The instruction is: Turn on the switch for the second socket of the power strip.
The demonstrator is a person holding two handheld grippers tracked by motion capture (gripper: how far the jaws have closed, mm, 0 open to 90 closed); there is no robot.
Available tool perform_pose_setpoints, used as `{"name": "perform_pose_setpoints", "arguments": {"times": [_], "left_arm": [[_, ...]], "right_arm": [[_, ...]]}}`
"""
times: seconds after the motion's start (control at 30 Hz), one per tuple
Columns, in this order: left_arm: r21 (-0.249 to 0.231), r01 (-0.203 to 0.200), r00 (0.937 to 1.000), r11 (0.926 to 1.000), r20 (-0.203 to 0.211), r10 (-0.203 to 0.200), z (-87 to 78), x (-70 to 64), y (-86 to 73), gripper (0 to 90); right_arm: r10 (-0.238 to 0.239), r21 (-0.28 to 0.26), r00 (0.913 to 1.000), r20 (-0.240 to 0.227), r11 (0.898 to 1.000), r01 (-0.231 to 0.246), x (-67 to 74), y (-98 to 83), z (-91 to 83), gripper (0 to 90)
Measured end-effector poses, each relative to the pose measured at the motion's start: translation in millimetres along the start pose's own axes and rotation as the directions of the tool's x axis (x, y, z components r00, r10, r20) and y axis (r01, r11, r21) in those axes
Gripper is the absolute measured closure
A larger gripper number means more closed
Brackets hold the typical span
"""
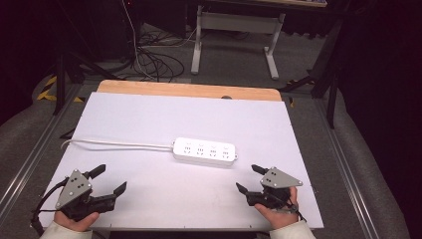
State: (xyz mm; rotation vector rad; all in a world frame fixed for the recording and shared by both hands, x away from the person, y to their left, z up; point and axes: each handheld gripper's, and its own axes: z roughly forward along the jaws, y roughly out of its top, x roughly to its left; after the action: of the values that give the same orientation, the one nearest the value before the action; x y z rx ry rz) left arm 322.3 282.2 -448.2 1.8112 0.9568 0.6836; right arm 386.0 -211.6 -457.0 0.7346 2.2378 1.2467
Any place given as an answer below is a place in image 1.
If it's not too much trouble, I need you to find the white power strip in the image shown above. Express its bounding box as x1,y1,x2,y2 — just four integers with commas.
171,136,239,168

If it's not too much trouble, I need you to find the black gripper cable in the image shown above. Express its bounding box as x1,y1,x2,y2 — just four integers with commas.
30,177,70,237
286,195,308,223

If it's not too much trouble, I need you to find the white table cover board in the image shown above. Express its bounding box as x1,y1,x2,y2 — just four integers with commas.
38,92,324,231

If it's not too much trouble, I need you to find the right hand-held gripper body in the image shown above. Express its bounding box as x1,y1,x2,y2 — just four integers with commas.
246,166,304,211

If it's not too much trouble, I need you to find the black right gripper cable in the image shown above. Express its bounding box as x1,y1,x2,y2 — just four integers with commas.
286,195,308,223

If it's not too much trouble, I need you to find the thin white floor cable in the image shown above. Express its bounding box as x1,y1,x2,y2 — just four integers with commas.
120,0,157,81

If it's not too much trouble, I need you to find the black metal stand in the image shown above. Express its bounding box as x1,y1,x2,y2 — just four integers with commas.
278,16,344,129

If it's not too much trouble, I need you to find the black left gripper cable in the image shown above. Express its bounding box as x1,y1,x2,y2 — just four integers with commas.
30,177,70,237

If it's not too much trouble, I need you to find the bundle of black floor cables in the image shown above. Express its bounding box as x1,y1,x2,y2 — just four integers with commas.
131,29,186,84

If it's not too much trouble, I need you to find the person's left hand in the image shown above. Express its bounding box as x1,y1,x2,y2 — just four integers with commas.
53,210,101,233

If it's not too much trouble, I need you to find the white metal desk frame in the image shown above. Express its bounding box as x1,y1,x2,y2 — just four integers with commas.
190,4,287,81

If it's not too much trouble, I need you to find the person's right hand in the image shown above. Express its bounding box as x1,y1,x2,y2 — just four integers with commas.
254,186,300,230

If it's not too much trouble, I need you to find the aluminium rail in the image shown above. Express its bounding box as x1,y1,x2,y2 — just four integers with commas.
313,98,377,239
0,83,84,217

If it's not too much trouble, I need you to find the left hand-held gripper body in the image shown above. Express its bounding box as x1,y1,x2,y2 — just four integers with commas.
54,168,117,223

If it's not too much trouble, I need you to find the black tripod stand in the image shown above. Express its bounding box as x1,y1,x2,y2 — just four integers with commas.
53,0,125,117

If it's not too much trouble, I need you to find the white power strip cable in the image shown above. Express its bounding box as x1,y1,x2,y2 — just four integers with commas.
60,138,175,152

